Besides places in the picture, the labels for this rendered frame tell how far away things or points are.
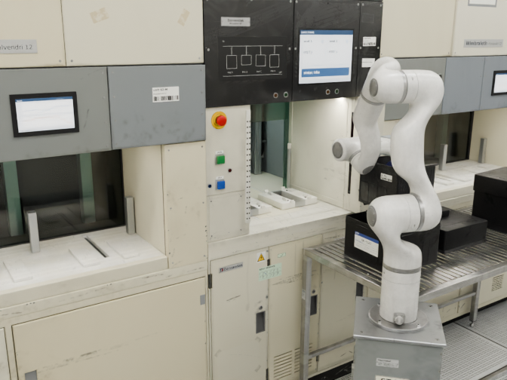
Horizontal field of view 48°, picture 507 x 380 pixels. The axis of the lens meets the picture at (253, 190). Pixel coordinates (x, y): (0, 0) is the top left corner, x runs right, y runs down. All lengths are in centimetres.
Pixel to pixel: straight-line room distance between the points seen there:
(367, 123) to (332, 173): 75
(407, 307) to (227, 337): 87
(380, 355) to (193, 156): 95
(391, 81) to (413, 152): 22
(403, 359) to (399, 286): 23
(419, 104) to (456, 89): 126
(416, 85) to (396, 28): 98
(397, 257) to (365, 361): 35
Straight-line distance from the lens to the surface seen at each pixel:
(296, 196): 276
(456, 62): 301
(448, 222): 266
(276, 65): 225
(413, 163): 176
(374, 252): 230
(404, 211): 176
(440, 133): 375
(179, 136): 206
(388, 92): 172
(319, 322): 275
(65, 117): 190
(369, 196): 233
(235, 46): 215
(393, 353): 188
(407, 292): 186
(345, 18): 247
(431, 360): 189
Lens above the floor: 166
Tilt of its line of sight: 15 degrees down
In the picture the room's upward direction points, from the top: straight up
